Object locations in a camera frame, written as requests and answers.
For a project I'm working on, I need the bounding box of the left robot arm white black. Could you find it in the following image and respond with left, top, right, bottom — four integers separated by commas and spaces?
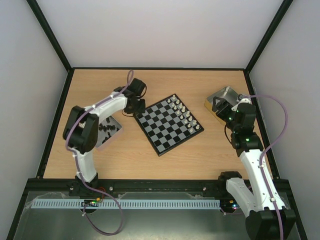
62, 78, 147, 197

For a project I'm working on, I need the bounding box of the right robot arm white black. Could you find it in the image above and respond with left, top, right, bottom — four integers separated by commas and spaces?
212, 96, 296, 240

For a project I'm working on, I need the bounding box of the pink tin with black pieces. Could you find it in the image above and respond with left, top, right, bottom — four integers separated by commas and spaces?
95, 116, 124, 151

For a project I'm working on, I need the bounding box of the black grey chess board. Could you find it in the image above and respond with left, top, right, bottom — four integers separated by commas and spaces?
134, 94, 204, 157

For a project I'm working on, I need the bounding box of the yellow empty tin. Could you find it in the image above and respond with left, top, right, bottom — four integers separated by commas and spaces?
204, 86, 244, 125

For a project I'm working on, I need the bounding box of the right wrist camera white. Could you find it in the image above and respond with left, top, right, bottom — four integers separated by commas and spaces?
236, 94, 252, 104

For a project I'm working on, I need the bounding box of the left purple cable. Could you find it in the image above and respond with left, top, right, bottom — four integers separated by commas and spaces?
65, 69, 135, 236

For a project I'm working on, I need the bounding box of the black aluminium frame rail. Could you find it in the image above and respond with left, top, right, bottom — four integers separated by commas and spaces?
24, 177, 291, 198

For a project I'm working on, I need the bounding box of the light blue cable duct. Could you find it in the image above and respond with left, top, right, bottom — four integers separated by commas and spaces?
31, 199, 220, 210

